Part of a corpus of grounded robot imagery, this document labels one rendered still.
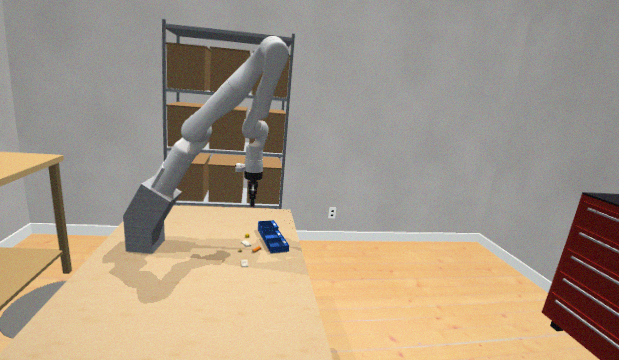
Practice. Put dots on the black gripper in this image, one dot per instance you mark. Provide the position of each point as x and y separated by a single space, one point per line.
253 185

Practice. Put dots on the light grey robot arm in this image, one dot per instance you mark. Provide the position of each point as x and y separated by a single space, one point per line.
197 129

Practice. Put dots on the blue three-compartment bin rack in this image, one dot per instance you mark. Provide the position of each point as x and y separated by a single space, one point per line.
273 241

